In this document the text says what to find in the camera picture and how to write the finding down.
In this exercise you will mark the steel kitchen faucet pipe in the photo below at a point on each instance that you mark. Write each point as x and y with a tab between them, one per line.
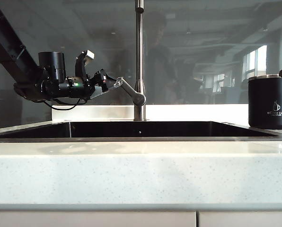
139	47

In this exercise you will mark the white cabinet door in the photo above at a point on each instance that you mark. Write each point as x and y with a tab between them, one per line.
245	221

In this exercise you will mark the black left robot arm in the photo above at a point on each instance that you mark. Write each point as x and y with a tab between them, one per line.
6	47

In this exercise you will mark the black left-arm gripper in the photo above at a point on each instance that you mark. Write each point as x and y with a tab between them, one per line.
96	84

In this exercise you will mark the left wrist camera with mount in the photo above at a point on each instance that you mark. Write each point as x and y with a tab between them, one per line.
90	55

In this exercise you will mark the black mug with steel rim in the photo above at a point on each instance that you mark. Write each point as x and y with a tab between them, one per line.
268	94

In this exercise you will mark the dark steel sink basin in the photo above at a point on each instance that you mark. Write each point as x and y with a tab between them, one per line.
178	130

